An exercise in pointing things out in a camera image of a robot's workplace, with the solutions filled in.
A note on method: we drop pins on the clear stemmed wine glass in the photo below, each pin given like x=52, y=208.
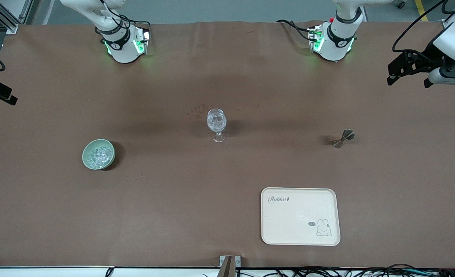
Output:
x=216, y=119

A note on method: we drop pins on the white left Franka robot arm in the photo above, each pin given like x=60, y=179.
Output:
x=339, y=38

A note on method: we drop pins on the black caster wheel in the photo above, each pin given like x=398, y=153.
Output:
x=400, y=4

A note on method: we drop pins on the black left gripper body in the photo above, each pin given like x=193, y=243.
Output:
x=428, y=54

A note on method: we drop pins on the cream rabbit print tray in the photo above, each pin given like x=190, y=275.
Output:
x=289, y=223

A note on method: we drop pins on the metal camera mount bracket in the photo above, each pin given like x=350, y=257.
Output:
x=229, y=267

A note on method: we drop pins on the brown table cover sheet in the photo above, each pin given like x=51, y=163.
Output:
x=173, y=211

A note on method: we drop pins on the clear ice cubes pile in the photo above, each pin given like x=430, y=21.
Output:
x=98, y=156

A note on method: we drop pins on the aluminium frame post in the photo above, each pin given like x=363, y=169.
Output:
x=8, y=23
x=445, y=25

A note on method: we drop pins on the pale green ceramic bowl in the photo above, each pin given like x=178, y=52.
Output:
x=87, y=154

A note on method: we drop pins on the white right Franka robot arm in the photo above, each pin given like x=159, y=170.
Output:
x=121, y=50

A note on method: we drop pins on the silver metal double jigger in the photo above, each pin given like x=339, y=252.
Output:
x=348, y=134

